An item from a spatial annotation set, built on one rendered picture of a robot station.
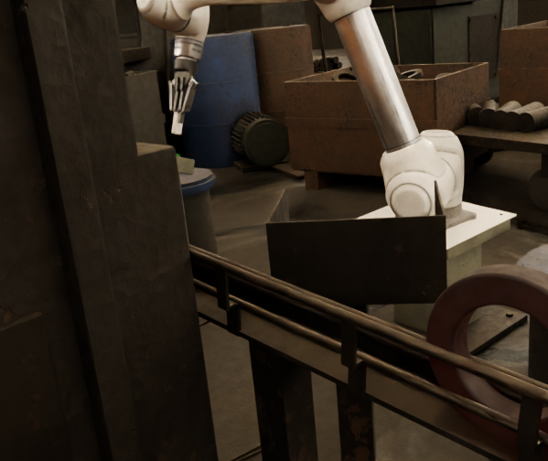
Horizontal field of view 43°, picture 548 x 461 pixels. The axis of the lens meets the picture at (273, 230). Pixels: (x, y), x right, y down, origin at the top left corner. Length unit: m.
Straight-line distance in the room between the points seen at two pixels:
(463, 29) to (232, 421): 5.05
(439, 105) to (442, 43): 2.71
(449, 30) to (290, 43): 1.74
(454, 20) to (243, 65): 2.24
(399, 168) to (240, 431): 0.80
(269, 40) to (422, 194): 3.36
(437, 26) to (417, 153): 4.38
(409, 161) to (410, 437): 0.70
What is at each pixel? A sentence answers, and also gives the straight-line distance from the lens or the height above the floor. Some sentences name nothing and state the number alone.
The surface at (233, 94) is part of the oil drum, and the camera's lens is 4.76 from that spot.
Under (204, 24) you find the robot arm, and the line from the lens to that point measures 2.28.
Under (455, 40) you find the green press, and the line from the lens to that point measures 6.37.
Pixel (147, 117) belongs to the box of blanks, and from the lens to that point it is 4.09.
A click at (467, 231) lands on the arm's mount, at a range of 2.08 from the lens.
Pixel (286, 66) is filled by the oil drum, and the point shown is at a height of 0.62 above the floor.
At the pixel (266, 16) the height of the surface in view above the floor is 0.95.
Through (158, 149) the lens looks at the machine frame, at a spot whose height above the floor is 0.87.
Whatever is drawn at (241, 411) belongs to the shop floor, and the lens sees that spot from 1.93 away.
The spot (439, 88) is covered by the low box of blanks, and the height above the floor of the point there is 0.57.
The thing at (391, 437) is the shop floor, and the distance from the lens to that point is 1.79.
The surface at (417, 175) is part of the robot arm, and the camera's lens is 1.84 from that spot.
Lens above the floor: 1.03
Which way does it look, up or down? 18 degrees down
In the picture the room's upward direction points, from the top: 6 degrees counter-clockwise
